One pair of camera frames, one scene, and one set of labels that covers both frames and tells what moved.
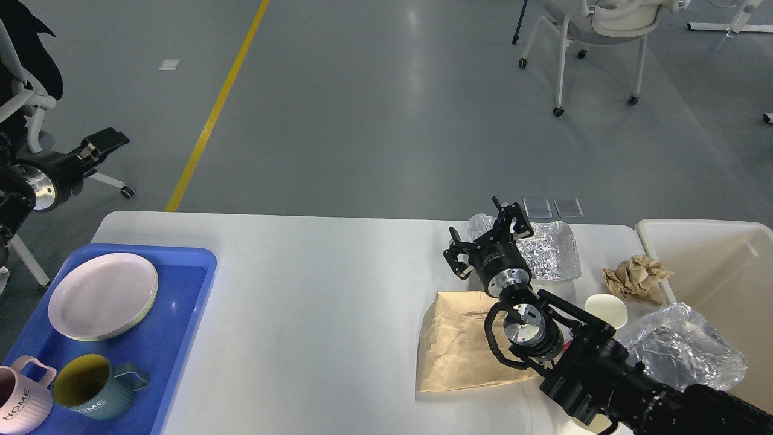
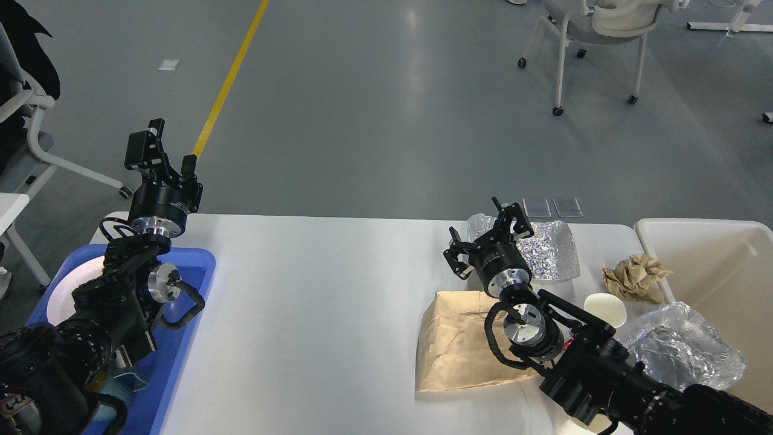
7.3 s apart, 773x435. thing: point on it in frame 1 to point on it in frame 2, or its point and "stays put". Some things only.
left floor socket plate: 537,208 stays put
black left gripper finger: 88,164 to 144,151
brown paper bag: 454,351 stays put
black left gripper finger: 94,147 to 188,180
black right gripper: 496,257 stays put
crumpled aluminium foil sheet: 551,251 stays put
